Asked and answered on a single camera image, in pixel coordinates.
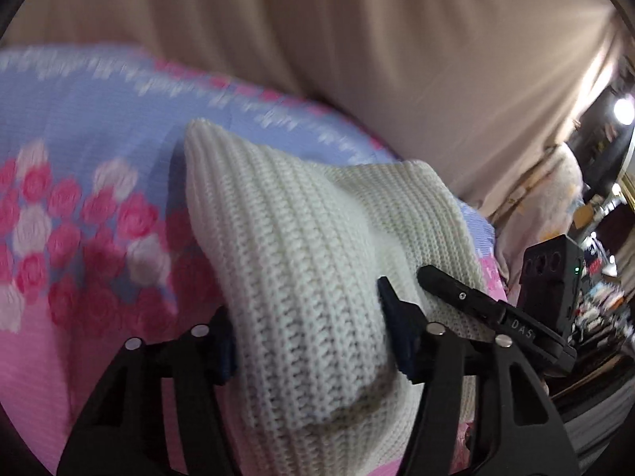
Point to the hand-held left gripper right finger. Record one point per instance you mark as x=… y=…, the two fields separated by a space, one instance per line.
x=398 y=329

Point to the beige curtain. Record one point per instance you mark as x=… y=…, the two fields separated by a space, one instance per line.
x=347 y=49

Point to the bright round lamp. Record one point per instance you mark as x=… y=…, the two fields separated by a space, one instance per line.
x=624 y=108

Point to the white red navy knit sweater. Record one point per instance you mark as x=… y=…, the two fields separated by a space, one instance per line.
x=307 y=277

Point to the dark cluttered shelf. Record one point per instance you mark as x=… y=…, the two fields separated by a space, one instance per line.
x=603 y=277

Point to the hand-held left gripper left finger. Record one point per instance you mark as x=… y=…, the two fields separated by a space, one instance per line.
x=225 y=352

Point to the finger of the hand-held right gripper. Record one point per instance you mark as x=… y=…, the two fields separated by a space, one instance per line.
x=456 y=292

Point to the floral purple pink blanket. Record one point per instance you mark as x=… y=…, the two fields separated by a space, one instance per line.
x=89 y=198

